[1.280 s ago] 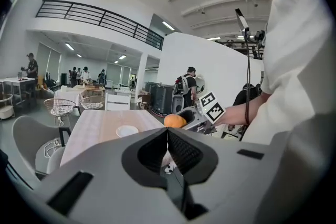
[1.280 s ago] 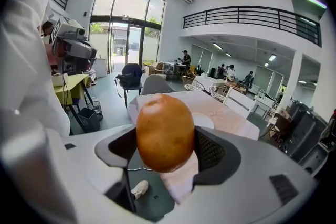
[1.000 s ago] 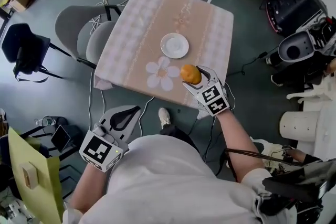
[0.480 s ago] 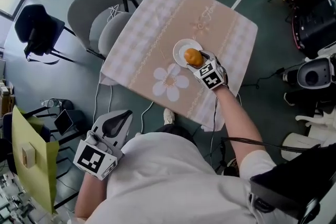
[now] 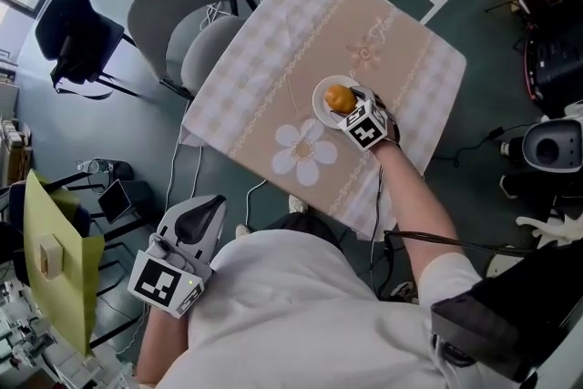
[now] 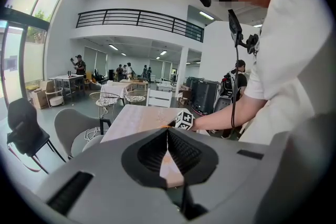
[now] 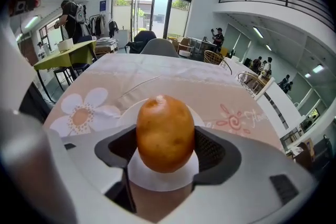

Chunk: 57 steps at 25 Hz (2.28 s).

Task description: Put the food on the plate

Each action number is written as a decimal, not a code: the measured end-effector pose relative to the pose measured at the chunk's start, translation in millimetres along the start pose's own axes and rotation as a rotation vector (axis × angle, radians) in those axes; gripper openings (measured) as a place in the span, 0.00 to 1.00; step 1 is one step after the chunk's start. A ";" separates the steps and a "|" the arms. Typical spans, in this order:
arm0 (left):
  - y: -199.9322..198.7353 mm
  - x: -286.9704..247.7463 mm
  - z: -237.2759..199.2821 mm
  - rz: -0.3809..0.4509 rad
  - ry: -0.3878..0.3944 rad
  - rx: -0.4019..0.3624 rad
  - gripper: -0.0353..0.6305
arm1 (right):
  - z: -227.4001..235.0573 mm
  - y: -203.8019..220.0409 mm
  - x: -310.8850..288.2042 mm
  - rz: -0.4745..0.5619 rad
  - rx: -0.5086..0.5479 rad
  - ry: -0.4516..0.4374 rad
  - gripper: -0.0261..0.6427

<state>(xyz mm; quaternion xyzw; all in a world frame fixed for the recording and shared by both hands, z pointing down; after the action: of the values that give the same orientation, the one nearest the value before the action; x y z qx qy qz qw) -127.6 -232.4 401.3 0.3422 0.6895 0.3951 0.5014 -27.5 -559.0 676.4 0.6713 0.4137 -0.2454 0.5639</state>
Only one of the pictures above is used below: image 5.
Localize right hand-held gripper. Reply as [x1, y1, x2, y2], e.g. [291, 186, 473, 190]
[339, 86, 402, 150]

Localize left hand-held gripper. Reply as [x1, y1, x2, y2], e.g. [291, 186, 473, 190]
[127, 194, 228, 319]

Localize orange round food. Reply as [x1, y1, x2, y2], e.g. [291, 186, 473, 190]
[323, 84, 358, 113]

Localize white round plate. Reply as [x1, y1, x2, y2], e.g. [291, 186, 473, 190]
[312, 75, 379, 131]

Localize person's left forearm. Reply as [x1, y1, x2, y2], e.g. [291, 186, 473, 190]
[135, 299, 193, 389]

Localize person's right forearm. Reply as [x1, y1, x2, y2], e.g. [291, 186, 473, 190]
[373, 140, 462, 283]

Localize beige floral checked tablecloth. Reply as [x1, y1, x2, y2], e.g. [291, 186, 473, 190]
[180, 0, 468, 239]

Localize grey tablet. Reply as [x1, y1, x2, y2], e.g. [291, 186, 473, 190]
[97, 178, 138, 224]

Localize clear water bottle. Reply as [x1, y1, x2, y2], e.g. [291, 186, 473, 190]
[76, 159, 107, 175]

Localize person's white shirt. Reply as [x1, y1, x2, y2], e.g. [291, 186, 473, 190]
[156, 228, 485, 389]

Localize person's black shorts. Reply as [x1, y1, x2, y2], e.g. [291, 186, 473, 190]
[262, 212, 343, 252]

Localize black case with red trim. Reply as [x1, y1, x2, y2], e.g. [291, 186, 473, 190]
[522, 26, 583, 118]

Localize white robot head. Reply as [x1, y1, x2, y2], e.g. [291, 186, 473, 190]
[520, 117, 583, 175]

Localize grey padded chair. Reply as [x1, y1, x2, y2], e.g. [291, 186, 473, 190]
[127, 0, 259, 102]

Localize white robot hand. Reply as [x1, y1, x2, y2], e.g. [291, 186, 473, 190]
[515, 211, 583, 248]

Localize black chair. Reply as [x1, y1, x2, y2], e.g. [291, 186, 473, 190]
[35, 0, 140, 100]

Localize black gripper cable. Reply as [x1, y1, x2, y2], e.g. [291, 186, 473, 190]
[369, 163, 538, 302]

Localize black box on strap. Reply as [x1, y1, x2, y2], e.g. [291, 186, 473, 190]
[429, 236, 583, 384]

